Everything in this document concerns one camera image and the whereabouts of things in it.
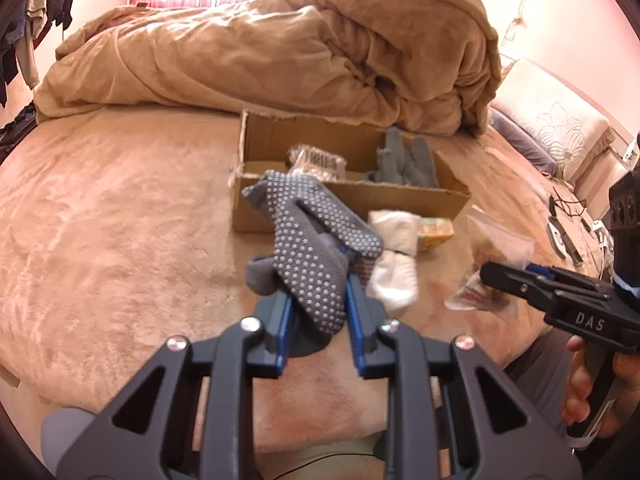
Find clear plastic snack bag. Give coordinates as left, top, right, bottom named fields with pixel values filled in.
left=444, top=205, right=537, bottom=312

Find grey dotted glove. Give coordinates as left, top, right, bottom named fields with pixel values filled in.
left=242, top=170, right=383, bottom=335

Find capybara tissue pack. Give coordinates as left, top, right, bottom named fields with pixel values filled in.
left=418, top=218, right=454, bottom=252

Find white sock roll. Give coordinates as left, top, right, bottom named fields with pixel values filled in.
left=366, top=210, right=421, bottom=318

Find right hand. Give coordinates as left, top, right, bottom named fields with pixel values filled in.
left=560, top=335, right=640, bottom=439

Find purple grey pillow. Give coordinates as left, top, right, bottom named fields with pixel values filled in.
left=489, top=108, right=559, bottom=177

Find white embroidered pillow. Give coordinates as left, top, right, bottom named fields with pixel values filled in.
left=491, top=60, right=615, bottom=184

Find grey knit gloves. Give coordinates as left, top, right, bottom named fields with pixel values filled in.
left=364, top=127, right=439, bottom=188

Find pink fleece bed sheet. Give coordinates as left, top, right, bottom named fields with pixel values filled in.
left=1, top=106, right=570, bottom=452

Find clear bag in box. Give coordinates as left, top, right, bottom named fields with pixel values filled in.
left=288, top=143, right=346, bottom=181

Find cardboard box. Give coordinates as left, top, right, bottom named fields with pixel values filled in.
left=229, top=109, right=472, bottom=235

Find brown plush duvet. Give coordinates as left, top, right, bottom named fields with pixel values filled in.
left=34, top=0, right=501, bottom=136

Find black bag on floor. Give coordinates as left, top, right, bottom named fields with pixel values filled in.
left=0, top=102, right=37, bottom=162

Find hanging dark clothes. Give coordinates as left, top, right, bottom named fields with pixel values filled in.
left=1, top=0, right=73, bottom=107

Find black cables on bed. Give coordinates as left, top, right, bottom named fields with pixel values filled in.
left=546, top=186, right=614, bottom=269

